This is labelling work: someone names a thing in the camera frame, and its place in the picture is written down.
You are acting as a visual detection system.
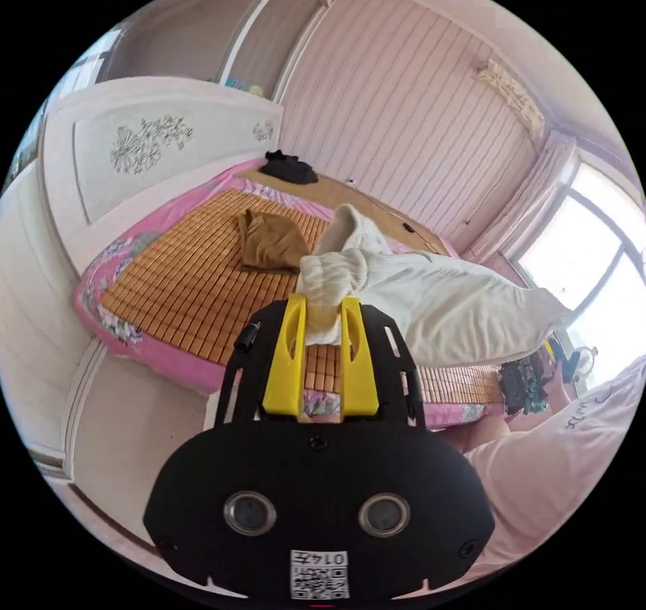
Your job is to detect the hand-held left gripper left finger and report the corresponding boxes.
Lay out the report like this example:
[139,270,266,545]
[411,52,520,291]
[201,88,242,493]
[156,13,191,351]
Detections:
[262,294,308,415]

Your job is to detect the white long pants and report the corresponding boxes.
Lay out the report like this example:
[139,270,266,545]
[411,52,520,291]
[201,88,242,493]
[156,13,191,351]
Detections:
[296,203,572,370]

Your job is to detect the pink curtain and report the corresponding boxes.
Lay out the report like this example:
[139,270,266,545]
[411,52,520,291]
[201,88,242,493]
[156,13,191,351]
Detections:
[462,129,580,265]

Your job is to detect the window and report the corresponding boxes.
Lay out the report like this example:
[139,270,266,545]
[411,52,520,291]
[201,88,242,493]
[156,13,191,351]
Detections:
[512,159,646,386]

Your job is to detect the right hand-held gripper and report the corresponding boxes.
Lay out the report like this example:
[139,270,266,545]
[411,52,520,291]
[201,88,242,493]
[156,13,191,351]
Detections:
[558,349,582,384]

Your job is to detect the bed with woven mat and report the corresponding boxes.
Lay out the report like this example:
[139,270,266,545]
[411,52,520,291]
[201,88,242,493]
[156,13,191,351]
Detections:
[41,76,511,430]

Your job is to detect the person's right hand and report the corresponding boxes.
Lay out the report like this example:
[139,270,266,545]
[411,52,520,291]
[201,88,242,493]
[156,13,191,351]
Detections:
[548,367,574,409]

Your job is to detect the black garment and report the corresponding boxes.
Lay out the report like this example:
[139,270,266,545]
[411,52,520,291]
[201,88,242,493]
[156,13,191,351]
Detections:
[259,149,320,186]

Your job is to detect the person's body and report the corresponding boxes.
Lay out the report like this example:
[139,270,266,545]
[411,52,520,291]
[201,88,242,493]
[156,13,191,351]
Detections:
[443,355,646,578]

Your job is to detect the brown garment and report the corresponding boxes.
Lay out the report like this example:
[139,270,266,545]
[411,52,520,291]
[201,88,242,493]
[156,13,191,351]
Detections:
[236,209,310,274]

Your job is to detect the small fan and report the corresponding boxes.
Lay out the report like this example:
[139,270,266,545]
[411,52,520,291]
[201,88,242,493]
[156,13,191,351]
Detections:
[577,345,600,384]

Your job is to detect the air conditioner with lace cover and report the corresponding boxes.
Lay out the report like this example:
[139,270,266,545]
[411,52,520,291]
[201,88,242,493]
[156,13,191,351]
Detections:
[473,57,547,134]

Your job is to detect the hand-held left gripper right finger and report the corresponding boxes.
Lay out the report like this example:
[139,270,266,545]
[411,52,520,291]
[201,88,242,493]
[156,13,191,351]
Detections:
[340,298,380,417]

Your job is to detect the pile of clothes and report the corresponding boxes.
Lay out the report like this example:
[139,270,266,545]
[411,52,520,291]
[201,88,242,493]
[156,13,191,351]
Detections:
[496,351,552,417]

